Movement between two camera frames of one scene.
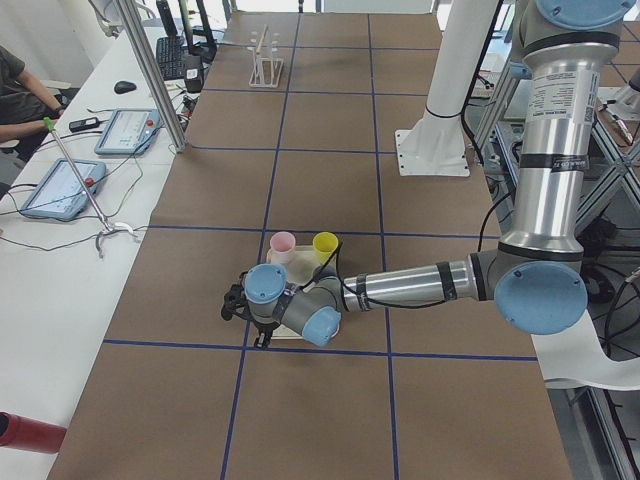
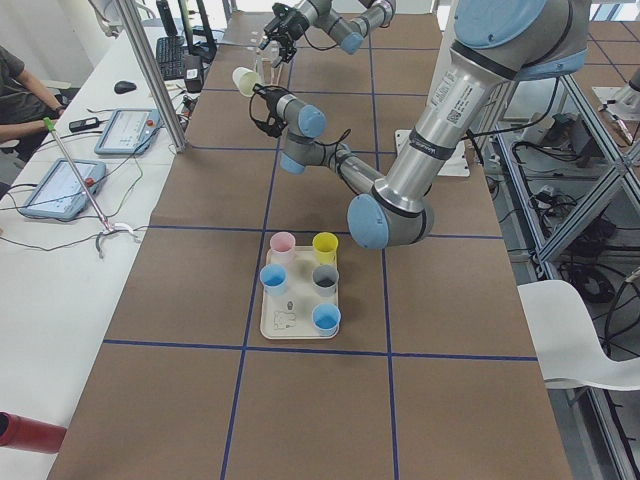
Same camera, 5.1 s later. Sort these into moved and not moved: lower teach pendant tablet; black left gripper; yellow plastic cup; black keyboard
Moved: black left gripper
Not moved: yellow plastic cup; black keyboard; lower teach pendant tablet
